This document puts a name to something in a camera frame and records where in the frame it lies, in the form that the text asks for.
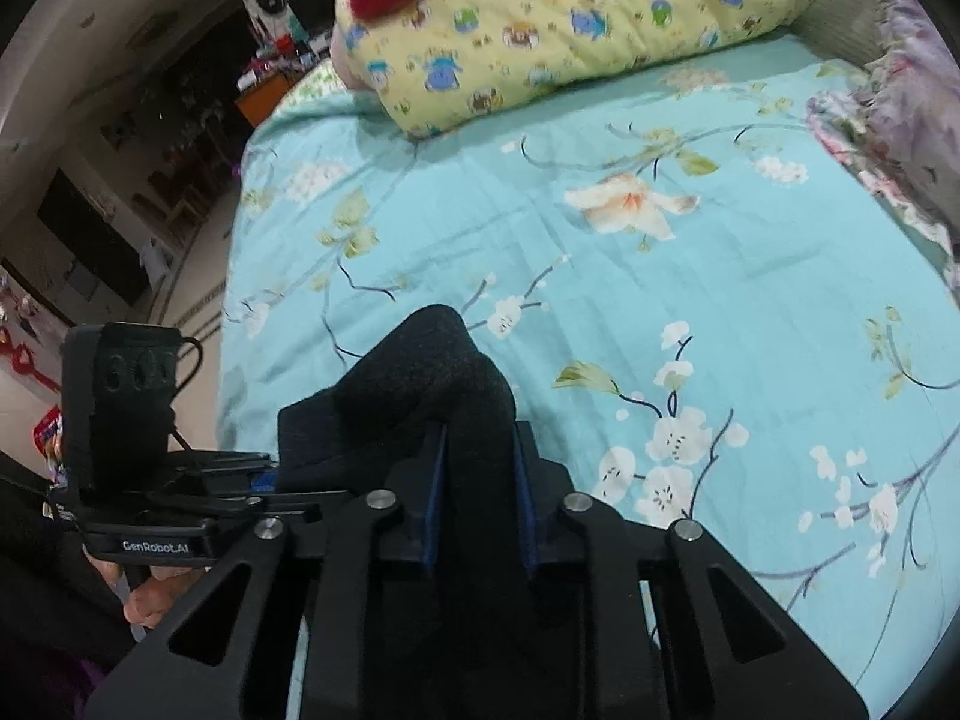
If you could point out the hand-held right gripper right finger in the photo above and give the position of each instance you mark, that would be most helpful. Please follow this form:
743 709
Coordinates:
525 495

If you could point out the orange cabinet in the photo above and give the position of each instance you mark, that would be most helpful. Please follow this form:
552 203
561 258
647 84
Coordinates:
262 101

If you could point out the yellow cartoon print pillow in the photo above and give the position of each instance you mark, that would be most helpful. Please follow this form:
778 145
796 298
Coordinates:
562 22

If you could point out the black television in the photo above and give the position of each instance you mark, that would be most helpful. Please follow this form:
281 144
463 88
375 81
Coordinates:
82 232

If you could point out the white ribbed headboard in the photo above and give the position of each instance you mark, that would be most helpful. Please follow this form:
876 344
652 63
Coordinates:
840 22

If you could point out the person's left hand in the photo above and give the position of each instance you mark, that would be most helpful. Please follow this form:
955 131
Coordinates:
161 600

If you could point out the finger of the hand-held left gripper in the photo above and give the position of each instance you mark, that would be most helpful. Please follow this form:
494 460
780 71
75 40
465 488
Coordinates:
225 463
262 506

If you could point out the red wall decoration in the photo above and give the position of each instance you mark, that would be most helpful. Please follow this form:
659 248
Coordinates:
22 356

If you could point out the blue floral bed sheet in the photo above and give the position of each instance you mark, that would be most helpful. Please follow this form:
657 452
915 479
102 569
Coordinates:
712 277

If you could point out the large floral ruffled pillow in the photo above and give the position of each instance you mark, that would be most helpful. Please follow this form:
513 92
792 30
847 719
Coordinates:
915 127

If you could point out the black pants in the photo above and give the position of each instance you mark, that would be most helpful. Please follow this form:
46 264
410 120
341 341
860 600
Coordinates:
450 382

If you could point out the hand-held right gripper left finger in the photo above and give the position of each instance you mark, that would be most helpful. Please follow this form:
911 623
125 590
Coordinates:
431 495

